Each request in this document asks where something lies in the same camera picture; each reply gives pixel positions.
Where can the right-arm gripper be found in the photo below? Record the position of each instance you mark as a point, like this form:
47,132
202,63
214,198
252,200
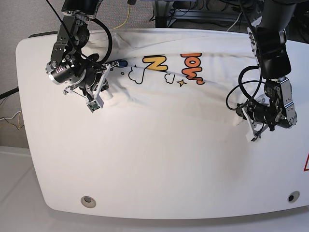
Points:
93,83

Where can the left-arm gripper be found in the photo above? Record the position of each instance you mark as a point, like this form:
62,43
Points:
257,117

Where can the white printed T-shirt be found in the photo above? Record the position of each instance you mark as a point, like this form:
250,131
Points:
179,72

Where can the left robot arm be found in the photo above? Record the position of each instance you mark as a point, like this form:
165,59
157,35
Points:
268,40

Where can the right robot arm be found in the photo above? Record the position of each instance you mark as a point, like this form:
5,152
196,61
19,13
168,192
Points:
69,65

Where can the right table grommet hole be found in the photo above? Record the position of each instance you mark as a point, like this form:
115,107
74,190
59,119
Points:
293,196

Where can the table grommet hole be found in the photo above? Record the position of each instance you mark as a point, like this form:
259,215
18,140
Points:
88,202
293,196

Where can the left table grommet hole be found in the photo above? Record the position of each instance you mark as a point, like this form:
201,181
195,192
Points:
88,202

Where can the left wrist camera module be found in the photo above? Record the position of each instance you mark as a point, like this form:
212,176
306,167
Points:
252,136

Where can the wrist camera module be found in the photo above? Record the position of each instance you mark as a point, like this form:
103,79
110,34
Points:
252,136
95,104

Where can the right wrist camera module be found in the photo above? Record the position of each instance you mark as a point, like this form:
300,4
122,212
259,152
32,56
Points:
95,104

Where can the black equipment rack frame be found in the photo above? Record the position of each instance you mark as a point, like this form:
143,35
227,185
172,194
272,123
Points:
222,13

